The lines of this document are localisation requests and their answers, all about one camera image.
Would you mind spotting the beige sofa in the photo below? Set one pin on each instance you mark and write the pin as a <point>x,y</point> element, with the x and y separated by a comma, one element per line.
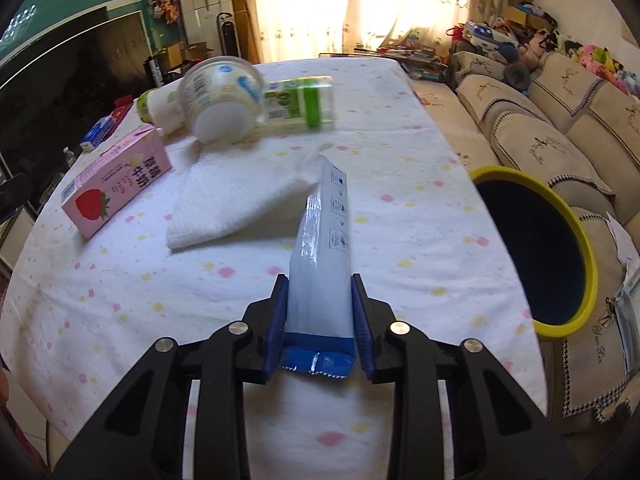
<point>530,125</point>

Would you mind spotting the cream patterned curtains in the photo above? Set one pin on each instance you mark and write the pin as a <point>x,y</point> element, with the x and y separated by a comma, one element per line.
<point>310,5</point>

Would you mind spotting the pink strawberry milk carton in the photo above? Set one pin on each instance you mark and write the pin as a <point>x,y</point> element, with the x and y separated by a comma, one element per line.
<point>115,185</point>

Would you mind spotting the pile of plush toys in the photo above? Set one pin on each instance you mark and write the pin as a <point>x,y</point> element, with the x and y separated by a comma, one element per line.
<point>595,57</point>

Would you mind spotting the yellow-rimmed black trash bin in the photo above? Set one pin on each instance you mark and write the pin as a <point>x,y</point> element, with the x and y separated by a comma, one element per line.
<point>530,250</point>

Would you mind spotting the black television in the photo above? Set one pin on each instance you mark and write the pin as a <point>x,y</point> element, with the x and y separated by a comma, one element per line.
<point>60,85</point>

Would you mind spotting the white paper towel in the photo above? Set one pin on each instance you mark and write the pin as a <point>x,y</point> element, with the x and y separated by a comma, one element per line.
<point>225,200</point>

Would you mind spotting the cardboard boxes behind sofa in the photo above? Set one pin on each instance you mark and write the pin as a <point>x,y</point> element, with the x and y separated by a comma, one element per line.
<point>525,0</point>

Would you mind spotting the clear bottle with green label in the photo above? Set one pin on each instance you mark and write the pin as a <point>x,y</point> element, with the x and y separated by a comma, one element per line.
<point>300,102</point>

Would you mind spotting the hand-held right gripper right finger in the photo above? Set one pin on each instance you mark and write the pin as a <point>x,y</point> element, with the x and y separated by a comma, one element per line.
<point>361,330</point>

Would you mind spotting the pile of books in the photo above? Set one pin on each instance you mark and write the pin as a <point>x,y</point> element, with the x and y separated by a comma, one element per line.
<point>400,55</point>

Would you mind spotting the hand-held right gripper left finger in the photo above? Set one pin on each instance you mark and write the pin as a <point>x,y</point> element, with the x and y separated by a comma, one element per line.
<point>277,327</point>

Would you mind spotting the blue star-printed bag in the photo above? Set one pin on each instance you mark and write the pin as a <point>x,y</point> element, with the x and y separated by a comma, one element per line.
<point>482,32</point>

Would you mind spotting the red bag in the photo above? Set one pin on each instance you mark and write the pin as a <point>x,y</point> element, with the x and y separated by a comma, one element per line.
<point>456,34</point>

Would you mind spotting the floral beige cover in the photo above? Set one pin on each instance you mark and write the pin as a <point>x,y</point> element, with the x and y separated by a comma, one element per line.
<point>445,120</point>

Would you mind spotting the cardboard boxes by fan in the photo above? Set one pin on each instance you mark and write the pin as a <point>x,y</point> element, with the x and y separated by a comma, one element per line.
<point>187,52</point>

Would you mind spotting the blue packet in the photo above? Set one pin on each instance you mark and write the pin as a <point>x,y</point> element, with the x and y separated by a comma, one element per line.
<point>100,132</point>

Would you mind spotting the black tower fan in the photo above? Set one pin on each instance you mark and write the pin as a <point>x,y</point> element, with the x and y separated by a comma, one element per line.
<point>228,35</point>

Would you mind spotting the dotted white tablecloth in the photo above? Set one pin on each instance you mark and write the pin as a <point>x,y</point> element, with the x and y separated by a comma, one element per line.
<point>400,200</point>

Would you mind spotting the clear plastic cup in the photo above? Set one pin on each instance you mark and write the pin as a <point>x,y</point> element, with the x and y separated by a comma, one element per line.
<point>220,107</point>

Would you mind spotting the green and white drink bottle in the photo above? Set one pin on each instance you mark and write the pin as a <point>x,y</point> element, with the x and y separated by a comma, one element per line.
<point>159,105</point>

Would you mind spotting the red packet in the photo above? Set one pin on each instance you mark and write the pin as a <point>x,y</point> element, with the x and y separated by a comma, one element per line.
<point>122,109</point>

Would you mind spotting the white and blue snack wrapper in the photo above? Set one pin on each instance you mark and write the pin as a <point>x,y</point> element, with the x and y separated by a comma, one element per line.
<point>320,260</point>

